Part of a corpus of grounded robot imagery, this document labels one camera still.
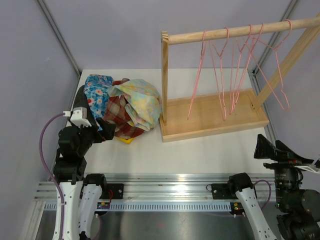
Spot yellow plastic tray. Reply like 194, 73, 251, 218
117, 137, 134, 145

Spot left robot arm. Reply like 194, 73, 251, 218
52, 117, 116, 240

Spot red plaid garment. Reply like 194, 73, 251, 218
102, 77, 148, 140

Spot pastel floral garment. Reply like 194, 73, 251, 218
108, 79, 162, 131

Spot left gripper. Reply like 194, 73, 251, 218
74, 117, 116, 156

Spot dark grey dotted garment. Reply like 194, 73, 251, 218
72, 85, 95, 122

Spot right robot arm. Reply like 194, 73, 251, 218
226, 134, 320, 240

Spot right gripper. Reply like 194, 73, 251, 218
255, 133, 316, 208

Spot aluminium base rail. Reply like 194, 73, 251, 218
34, 172, 278, 212

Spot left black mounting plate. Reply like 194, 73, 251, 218
100, 183, 124, 200

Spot wooden clothes rack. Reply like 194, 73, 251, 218
159, 16, 320, 142

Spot black mounting plate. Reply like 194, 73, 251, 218
210, 183, 237, 200
100, 183, 124, 200

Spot blue floral garment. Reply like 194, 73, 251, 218
83, 74, 114, 120

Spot pink hanger of red skirt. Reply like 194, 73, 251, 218
252, 19, 292, 111

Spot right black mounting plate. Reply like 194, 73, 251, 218
210, 183, 237, 200

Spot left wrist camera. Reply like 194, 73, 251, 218
62, 107, 92, 128

